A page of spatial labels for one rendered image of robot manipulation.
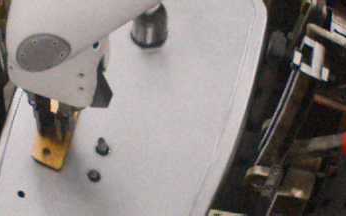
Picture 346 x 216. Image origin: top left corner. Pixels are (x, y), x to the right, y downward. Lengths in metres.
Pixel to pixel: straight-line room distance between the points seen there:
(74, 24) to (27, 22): 0.04
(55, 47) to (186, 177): 0.31
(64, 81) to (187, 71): 0.18
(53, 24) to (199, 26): 0.40
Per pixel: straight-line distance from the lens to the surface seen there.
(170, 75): 0.96
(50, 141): 0.91
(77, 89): 0.81
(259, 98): 1.31
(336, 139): 0.80
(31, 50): 0.63
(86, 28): 0.61
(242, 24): 1.00
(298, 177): 0.85
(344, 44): 0.93
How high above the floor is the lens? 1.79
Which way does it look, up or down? 57 degrees down
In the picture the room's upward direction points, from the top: 4 degrees clockwise
